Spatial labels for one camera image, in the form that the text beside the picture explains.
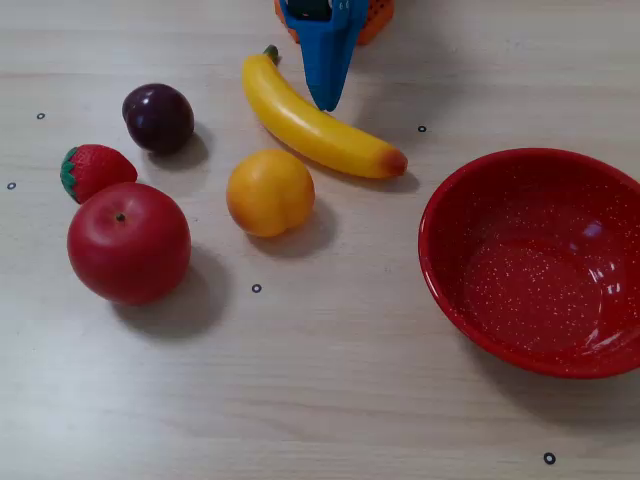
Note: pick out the orange gripper with motor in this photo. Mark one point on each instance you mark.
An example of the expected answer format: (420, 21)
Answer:
(327, 45)

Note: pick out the yellow toy banana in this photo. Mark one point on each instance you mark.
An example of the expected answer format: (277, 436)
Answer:
(310, 130)

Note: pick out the red speckled bowl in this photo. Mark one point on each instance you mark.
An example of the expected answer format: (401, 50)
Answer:
(525, 280)

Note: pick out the orange yellow toy peach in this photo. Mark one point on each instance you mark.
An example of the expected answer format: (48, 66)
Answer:
(270, 195)

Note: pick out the dark purple toy plum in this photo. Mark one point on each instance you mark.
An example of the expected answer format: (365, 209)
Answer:
(159, 119)

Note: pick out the red toy strawberry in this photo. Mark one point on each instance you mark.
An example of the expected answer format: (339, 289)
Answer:
(100, 170)

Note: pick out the red toy apple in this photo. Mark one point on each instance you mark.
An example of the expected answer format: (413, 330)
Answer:
(129, 250)

